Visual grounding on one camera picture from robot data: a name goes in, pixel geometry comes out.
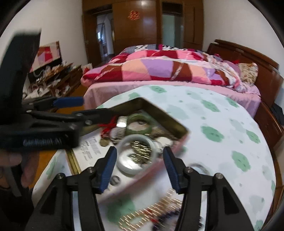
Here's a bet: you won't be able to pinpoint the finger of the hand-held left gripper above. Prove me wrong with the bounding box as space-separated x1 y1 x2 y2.
22 97 84 112
31 108 114 134

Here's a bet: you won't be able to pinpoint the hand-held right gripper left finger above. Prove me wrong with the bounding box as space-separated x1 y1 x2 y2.
24 147 118 231

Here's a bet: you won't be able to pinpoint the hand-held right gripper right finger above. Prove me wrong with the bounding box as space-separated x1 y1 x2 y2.
163 147 254 231

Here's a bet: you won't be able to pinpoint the white jade bangle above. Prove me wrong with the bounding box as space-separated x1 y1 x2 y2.
115 135 159 174

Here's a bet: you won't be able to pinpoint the red string charm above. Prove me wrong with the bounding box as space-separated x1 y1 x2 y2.
99 115 118 147

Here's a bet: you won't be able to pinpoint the silver stretch bracelet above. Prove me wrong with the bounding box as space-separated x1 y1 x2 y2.
110 116 128 140

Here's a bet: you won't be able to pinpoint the brass metallic bead bracelet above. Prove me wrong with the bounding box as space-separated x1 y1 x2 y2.
129 141 154 165

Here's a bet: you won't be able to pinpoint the green jade bangle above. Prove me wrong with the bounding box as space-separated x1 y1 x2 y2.
125 113 156 136

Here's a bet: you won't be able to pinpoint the pink tin box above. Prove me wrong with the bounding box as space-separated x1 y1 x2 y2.
66 97 190 197

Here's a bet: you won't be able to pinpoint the purple bead bracelet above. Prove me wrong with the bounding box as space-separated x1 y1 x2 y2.
152 212 201 231

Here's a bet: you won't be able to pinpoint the person's left hand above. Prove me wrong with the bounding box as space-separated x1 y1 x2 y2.
0 153 32 187

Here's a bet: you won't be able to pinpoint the cluttered wooden cabinet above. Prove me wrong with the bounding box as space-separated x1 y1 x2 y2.
22 63 84 112

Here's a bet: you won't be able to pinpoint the printed paper sheet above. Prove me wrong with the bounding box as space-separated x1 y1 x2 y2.
73 136 117 177

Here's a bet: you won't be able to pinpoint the pink bedsheet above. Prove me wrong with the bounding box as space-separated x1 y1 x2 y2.
83 79 261 119

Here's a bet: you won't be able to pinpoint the patchwork cloth panel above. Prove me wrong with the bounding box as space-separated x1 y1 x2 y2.
30 40 62 73

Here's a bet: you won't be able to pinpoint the green cloud print tablecloth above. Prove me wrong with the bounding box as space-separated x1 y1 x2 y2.
31 84 277 231

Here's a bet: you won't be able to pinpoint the patchwork quilt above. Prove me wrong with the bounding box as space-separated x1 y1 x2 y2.
81 44 248 93

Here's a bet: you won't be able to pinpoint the dark wooden wardrobe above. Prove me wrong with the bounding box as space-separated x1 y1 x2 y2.
82 0 205 67

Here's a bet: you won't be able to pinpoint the wooden nightstand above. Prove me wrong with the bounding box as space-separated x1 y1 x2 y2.
254 101 284 154

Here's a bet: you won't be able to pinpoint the dark clothes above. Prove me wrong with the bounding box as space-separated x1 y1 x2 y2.
272 103 284 121

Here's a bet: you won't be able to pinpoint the floral pillow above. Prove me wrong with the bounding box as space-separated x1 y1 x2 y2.
238 62 259 86

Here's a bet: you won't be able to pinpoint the dark wooden bed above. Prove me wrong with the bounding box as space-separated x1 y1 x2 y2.
80 39 284 125

